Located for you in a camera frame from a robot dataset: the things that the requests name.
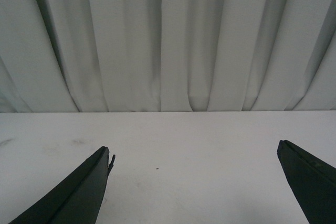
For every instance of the grey pleated curtain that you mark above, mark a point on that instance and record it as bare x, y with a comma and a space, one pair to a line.
167, 55

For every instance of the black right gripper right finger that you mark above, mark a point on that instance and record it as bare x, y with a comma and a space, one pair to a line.
311, 180

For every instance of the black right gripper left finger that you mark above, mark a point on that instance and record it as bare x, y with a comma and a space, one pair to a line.
77, 198

